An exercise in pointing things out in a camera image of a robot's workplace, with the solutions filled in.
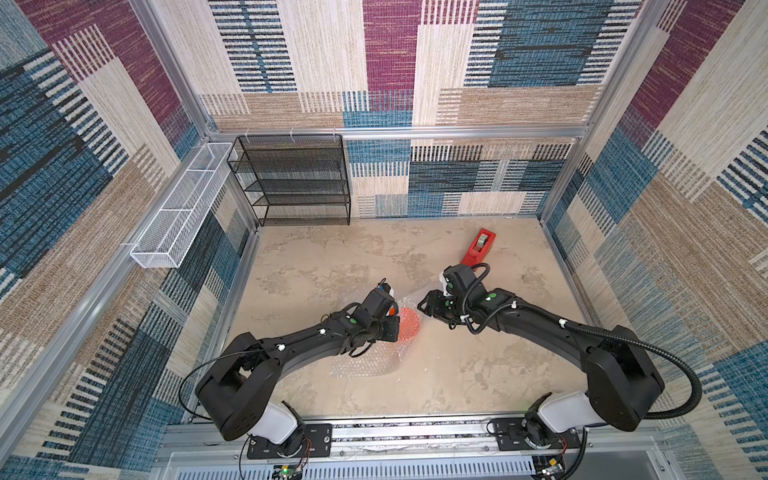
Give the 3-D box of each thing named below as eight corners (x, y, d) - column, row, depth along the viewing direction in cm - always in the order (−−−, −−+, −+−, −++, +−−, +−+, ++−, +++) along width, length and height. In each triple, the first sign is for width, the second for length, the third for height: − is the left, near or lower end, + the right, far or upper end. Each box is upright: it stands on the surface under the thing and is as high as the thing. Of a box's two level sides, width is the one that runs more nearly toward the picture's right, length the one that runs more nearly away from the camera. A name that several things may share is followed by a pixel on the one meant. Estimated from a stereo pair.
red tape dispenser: (461, 264, 109) (465, 252, 103) (477, 239, 116) (481, 226, 111) (477, 272, 107) (482, 259, 101) (492, 246, 114) (497, 232, 109)
